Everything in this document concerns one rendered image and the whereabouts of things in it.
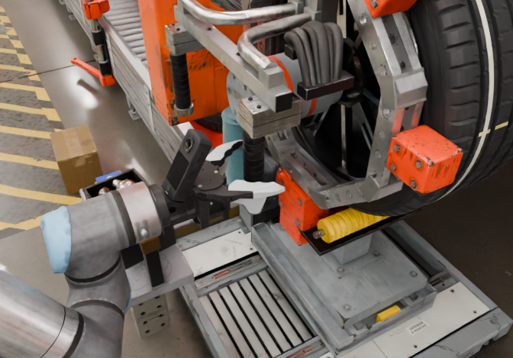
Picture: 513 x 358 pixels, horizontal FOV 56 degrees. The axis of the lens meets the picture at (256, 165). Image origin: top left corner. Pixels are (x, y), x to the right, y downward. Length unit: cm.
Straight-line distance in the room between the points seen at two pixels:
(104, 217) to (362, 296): 87
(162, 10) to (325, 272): 86
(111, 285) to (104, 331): 8
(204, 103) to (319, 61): 77
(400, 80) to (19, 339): 64
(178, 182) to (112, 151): 159
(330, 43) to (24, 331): 58
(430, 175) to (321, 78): 23
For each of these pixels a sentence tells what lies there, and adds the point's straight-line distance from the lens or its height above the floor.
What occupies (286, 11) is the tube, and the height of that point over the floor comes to 100.
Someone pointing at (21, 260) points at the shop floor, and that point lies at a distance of 195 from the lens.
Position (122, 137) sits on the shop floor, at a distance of 241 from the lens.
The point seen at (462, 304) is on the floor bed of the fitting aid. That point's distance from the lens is 167.
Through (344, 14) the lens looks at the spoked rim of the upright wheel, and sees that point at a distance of 104.
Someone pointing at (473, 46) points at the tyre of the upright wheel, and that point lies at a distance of 84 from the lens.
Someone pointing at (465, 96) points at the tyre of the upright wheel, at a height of 95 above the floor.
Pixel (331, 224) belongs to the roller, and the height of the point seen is 54.
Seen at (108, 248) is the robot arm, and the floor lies 80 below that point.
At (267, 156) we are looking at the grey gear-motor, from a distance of 154.
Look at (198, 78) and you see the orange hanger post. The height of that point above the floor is 66.
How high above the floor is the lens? 134
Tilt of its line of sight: 38 degrees down
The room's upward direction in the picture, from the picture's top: straight up
